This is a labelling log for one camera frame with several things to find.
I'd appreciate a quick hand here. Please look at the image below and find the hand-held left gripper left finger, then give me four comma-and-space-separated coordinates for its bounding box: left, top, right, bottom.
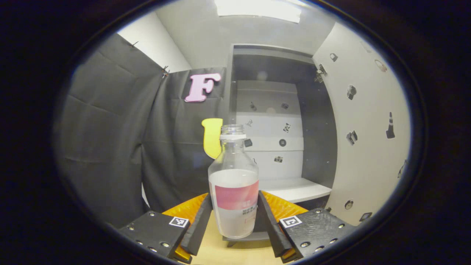
118, 193, 213, 264

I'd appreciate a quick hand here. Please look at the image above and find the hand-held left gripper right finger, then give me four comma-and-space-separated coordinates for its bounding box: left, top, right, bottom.
258, 190, 357, 263

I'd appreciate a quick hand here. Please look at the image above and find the clear bottle with pink label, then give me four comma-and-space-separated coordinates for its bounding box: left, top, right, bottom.
208, 124, 260, 239

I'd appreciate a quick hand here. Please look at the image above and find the grey cabinet door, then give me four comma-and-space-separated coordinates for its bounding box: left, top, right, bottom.
312, 22, 411, 226

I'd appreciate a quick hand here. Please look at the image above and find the white cabinet shelf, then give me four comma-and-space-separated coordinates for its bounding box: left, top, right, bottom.
258, 178, 332, 204

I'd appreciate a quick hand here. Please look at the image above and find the grey cabinet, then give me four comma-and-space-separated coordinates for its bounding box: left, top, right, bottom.
223, 44, 337, 247

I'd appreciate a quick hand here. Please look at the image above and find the black backdrop cloth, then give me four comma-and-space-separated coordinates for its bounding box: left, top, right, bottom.
61, 33, 232, 229

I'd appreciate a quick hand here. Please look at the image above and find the ceiling light panel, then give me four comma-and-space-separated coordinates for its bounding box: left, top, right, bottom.
215, 0, 302, 23

